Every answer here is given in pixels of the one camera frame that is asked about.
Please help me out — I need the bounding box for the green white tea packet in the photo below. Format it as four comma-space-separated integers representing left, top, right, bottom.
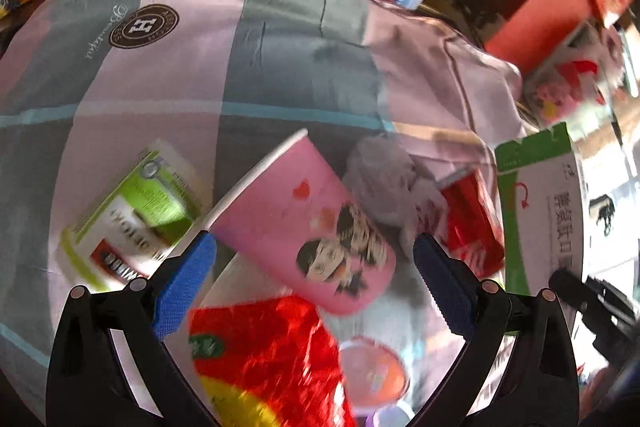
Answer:
59, 138, 213, 294

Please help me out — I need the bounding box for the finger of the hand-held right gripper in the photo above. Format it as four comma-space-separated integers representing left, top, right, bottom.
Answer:
549, 268, 598, 310

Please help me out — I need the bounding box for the pink cartoon package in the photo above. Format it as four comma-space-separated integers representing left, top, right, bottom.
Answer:
525, 24, 623, 130

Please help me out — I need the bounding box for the clear plastic bag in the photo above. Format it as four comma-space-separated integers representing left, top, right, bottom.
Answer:
342, 134, 448, 248

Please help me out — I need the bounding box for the red foil snack packet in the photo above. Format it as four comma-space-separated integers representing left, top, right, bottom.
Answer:
187, 296, 358, 427

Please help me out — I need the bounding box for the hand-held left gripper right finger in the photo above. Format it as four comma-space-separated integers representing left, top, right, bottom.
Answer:
407, 232, 582, 427

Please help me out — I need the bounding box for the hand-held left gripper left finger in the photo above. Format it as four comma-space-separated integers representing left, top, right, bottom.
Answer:
46, 231, 217, 427

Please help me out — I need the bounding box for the pink round jelly cup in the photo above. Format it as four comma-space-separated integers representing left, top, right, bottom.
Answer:
337, 324, 412, 410

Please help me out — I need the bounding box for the green white medicine box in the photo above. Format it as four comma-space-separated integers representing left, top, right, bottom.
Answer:
494, 123, 586, 295

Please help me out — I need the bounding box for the pink grey checked blanket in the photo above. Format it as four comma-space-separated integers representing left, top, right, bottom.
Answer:
0, 0, 526, 427

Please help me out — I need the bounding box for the pink cartoon paper cup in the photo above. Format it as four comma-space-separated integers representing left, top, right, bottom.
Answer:
200, 128, 397, 315

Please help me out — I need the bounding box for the red soda can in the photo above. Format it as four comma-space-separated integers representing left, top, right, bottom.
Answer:
437, 169, 506, 278

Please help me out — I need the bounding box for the red gift box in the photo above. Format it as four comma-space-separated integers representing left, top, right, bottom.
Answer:
482, 0, 636, 75

